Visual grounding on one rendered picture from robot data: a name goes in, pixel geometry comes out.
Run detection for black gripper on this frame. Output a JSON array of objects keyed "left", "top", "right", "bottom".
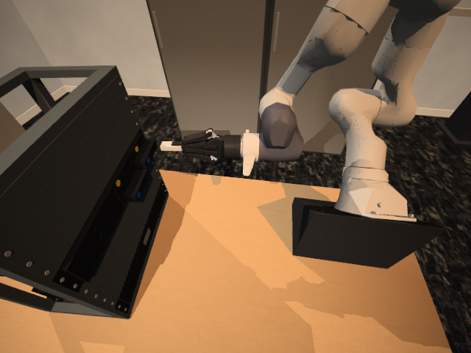
[{"left": 160, "top": 128, "right": 241, "bottom": 164}]

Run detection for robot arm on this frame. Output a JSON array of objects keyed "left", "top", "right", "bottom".
[{"left": 241, "top": 0, "right": 461, "bottom": 221}]

